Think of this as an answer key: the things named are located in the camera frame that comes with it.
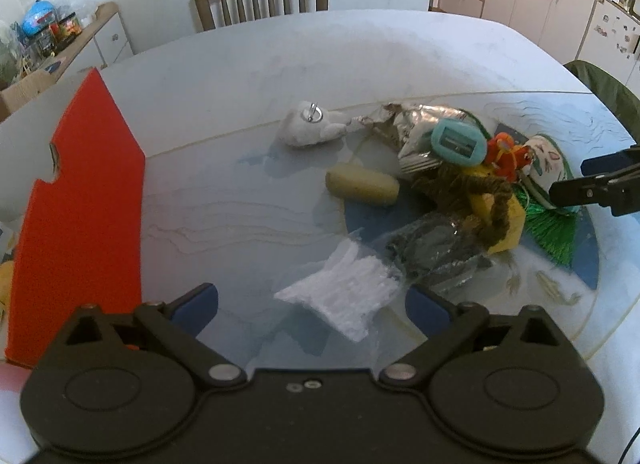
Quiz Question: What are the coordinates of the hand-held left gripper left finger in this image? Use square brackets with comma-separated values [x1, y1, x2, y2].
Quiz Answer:
[52, 283, 247, 388]

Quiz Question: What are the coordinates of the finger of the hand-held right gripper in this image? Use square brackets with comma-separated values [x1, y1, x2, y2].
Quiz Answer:
[581, 146, 640, 178]
[549, 170, 640, 218]

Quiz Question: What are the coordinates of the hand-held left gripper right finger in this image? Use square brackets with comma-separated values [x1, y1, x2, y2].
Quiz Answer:
[379, 284, 572, 388]

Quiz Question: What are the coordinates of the painted face ornament green tassel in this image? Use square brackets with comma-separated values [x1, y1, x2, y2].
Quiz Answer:
[520, 135, 579, 268]

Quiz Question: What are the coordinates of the clear bag of dark items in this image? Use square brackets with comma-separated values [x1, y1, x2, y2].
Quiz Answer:
[377, 211, 494, 291]

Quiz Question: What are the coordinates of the clear bag of white items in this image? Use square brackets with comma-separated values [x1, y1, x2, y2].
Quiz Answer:
[274, 239, 404, 343]

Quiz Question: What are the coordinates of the teal oval sharpener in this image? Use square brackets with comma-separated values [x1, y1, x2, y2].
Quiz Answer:
[431, 119, 487, 165]

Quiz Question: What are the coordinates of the red cardboard box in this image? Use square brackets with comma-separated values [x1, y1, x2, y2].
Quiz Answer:
[5, 68, 147, 370]

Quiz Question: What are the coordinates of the green jacket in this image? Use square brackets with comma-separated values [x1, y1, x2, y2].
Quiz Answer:
[562, 60, 640, 145]

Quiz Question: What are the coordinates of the yellow foam block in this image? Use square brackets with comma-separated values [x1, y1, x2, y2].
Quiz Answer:
[462, 166, 527, 255]

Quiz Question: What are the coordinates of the orange toy figure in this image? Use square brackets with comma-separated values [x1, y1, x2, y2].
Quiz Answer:
[487, 134, 534, 183]

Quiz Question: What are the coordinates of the white refrigerator with magnets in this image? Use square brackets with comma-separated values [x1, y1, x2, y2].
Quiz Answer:
[577, 0, 640, 90]

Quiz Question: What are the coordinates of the crumpled silver foil wrapper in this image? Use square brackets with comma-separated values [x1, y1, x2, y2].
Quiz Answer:
[350, 101, 493, 178]

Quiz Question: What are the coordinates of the wooden side cabinet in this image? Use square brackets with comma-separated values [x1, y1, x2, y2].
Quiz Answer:
[0, 1, 136, 121]

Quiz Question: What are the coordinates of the white plush toy with ring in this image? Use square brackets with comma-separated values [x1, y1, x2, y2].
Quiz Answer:
[276, 100, 354, 148]

